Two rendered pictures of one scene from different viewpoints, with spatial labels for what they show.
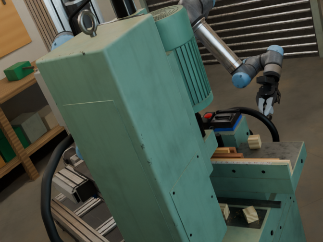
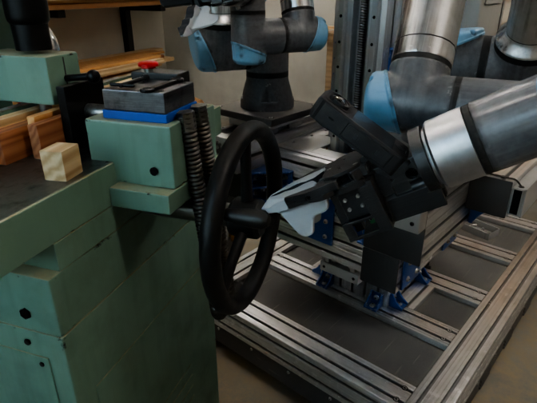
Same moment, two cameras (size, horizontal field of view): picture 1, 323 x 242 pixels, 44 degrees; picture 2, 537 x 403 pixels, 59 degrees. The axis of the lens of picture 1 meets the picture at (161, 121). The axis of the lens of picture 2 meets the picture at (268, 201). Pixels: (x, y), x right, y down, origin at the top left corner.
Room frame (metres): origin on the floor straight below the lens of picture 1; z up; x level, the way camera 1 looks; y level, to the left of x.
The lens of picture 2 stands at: (1.30, -0.92, 1.13)
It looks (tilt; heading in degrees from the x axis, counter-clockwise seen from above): 25 degrees down; 71
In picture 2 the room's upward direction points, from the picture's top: straight up
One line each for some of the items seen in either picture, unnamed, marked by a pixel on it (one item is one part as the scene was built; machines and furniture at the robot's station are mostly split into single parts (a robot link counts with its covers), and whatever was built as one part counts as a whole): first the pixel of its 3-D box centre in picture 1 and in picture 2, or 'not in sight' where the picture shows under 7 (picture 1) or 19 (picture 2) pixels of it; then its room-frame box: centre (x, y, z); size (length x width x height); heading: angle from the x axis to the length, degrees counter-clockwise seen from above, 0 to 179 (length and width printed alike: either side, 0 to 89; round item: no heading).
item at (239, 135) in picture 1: (225, 135); (156, 140); (1.37, -0.21, 0.91); 0.15 x 0.14 x 0.09; 52
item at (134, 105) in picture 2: (219, 118); (154, 90); (1.37, -0.21, 0.99); 0.13 x 0.11 x 0.06; 52
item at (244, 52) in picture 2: not in sight; (256, 37); (1.63, 0.12, 1.02); 0.11 x 0.08 x 0.11; 4
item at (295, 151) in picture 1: (221, 157); (112, 161); (1.30, -0.16, 0.87); 0.61 x 0.30 x 0.06; 52
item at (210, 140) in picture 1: (199, 150); (31, 80); (1.20, -0.09, 0.99); 0.14 x 0.07 x 0.09; 142
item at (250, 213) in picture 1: (250, 214); not in sight; (1.01, -0.16, 0.82); 0.04 x 0.03 x 0.03; 91
